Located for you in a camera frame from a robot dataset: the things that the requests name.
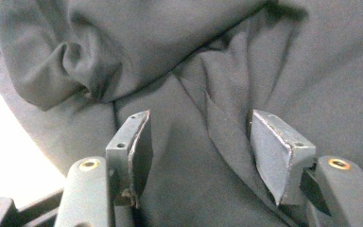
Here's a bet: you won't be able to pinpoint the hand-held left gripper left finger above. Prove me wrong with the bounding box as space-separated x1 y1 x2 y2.
105 109 154 209

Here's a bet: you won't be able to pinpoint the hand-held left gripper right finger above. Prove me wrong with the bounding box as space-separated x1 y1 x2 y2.
250 109 317 207

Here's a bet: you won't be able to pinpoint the black pants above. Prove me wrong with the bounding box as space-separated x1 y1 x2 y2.
0 0 363 227

